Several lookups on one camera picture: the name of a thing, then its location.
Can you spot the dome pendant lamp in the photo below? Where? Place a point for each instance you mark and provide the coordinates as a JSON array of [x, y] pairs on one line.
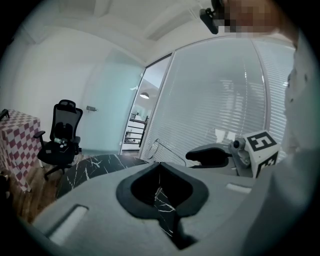
[[144, 95]]

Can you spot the person's head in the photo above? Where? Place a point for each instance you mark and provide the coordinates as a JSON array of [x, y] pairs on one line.
[[250, 17]]

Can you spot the small black device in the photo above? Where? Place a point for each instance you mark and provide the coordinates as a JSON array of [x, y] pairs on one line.
[[5, 113]]

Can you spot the frosted glass door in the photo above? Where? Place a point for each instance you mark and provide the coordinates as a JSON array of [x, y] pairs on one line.
[[112, 100]]

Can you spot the black shelf rack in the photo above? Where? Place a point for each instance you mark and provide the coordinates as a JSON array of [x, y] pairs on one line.
[[138, 120]]

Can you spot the clear glass container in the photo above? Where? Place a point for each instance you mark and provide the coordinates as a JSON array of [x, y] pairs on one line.
[[153, 150]]

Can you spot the white venetian blinds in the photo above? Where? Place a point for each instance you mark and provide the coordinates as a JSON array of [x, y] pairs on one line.
[[212, 100]]

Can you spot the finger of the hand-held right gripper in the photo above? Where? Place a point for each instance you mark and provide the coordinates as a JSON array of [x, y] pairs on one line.
[[207, 163], [207, 148]]

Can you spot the red white checkered tablecloth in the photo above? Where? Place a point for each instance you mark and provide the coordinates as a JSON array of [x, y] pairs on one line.
[[20, 145]]

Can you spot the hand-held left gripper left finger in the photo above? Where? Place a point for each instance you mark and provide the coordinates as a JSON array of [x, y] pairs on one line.
[[100, 212]]

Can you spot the black mesh office chair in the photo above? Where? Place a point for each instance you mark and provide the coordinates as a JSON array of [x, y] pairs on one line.
[[66, 117]]

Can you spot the white ceiling air vent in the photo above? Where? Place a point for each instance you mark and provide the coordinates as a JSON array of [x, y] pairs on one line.
[[170, 25]]

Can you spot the person's white printed shirt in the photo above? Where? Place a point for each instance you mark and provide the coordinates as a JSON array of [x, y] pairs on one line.
[[300, 100]]

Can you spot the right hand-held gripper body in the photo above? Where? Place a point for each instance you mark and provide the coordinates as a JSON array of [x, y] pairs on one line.
[[262, 142]]

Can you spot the black head-worn camera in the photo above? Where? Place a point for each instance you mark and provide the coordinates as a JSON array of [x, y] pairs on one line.
[[208, 20]]

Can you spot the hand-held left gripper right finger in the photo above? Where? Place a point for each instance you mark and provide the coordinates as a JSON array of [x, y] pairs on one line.
[[220, 205]]

